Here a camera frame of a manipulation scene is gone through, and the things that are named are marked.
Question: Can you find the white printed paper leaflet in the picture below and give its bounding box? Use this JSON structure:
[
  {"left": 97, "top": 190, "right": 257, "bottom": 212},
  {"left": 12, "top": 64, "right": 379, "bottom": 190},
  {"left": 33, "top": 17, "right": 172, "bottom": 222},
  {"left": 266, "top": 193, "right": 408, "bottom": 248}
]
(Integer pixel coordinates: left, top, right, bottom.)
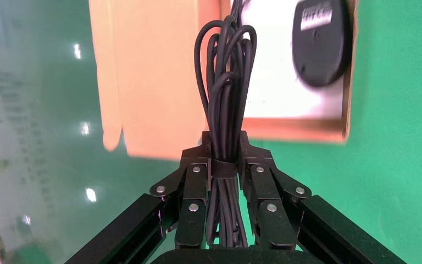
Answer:
[{"left": 239, "top": 0, "right": 345, "bottom": 119}]

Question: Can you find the green table mat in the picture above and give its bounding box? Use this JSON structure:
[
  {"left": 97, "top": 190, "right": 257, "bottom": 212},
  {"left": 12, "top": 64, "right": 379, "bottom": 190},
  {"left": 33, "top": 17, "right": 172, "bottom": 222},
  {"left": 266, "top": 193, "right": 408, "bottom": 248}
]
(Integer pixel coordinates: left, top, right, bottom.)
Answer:
[{"left": 210, "top": 0, "right": 422, "bottom": 264}]

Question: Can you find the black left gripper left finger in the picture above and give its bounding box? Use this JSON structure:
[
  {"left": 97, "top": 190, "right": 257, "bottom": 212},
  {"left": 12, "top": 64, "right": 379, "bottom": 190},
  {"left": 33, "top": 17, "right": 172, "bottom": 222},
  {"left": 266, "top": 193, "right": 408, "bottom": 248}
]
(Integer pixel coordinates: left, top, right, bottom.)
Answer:
[{"left": 64, "top": 131, "right": 213, "bottom": 264}]

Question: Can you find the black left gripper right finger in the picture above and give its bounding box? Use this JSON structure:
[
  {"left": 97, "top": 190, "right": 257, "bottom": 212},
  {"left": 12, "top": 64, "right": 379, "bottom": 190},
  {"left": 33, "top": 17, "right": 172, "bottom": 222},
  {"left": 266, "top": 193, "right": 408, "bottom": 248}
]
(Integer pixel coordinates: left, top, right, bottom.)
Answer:
[{"left": 238, "top": 131, "right": 407, "bottom": 264}]

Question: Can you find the black data cable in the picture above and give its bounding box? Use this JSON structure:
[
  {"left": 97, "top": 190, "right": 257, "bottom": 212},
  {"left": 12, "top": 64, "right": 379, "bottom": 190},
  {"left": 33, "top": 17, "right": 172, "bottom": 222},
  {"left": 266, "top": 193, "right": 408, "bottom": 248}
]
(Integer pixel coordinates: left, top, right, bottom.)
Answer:
[{"left": 193, "top": 15, "right": 258, "bottom": 249}]

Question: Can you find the brown cardboard box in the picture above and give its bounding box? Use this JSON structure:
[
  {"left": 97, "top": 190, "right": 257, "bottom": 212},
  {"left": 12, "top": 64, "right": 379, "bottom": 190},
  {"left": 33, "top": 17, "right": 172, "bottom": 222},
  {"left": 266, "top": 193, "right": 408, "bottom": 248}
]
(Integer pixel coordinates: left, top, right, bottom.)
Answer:
[{"left": 87, "top": 0, "right": 359, "bottom": 161}]

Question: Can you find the black USB cable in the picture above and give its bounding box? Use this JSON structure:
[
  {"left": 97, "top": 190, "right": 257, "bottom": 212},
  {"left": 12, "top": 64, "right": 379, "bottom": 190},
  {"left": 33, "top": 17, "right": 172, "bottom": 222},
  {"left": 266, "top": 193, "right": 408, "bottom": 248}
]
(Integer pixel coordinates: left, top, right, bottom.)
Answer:
[{"left": 291, "top": 0, "right": 354, "bottom": 89}]

